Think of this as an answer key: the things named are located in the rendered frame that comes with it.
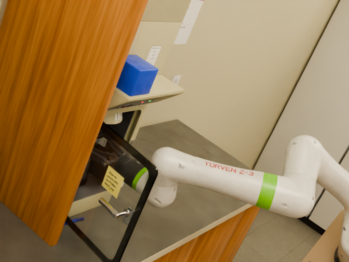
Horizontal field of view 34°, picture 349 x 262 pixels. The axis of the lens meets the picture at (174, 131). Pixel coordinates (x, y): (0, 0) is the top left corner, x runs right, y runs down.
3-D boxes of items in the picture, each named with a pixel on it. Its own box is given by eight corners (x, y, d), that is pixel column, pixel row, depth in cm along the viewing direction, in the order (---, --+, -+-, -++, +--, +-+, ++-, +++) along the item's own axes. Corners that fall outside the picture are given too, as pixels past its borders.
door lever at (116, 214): (108, 200, 181) (111, 193, 180) (128, 218, 176) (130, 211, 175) (96, 202, 177) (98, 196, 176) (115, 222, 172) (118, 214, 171)
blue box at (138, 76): (106, 81, 178) (116, 55, 175) (126, 79, 187) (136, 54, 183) (130, 96, 174) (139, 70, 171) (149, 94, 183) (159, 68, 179)
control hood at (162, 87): (92, 107, 181) (102, 80, 178) (151, 99, 208) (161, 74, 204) (118, 126, 177) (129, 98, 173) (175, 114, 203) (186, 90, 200)
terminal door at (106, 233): (59, 214, 198) (96, 115, 183) (115, 273, 182) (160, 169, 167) (58, 215, 198) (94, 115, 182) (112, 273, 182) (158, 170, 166)
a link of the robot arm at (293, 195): (311, 191, 192) (322, 178, 181) (305, 226, 187) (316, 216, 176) (259, 176, 193) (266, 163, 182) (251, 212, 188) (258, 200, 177)
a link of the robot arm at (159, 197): (159, 219, 192) (179, 203, 200) (165, 194, 184) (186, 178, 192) (129, 196, 198) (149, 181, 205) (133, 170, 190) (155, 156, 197)
